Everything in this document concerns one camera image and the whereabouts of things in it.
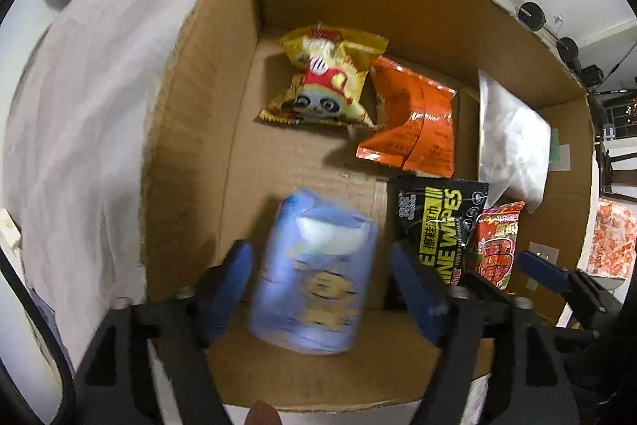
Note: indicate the person's left hand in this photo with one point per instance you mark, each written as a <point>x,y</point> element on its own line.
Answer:
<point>262,414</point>

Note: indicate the white plastic bag packet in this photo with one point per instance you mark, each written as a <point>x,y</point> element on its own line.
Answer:
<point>512,141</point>

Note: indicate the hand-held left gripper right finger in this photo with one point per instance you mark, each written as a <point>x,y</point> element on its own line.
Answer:
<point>415,290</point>

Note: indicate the black kettlebell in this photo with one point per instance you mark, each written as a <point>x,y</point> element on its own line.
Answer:
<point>592,75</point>

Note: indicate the grey tablecloth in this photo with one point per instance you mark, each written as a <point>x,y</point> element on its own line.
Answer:
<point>89,131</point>

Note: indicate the yellow panda snack packet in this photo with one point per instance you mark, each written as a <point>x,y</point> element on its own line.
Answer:
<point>323,76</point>

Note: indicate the blue tissue pack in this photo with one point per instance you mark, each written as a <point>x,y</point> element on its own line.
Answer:
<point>308,295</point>

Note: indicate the cardboard box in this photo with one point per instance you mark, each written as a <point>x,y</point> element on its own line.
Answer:
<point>308,166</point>

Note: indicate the dark wooden chair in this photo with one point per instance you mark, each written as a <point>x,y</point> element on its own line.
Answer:
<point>604,166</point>

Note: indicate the short barbell with black plates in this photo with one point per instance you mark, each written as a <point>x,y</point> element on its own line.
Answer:
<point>530,14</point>

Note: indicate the orange snack packet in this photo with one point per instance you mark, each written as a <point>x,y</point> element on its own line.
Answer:
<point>413,126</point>

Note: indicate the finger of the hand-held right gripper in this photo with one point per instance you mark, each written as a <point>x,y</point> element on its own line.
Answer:
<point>542,270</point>
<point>572,333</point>

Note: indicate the orange floral towel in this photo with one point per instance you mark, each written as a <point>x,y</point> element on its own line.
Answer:
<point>614,236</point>

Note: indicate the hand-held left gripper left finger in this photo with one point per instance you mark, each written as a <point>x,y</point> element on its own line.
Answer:
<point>226,285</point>

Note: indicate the black wipes packet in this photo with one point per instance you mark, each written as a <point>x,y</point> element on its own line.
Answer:
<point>438,216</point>

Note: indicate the red snack packet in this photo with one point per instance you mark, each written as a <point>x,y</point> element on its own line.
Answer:
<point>497,245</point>

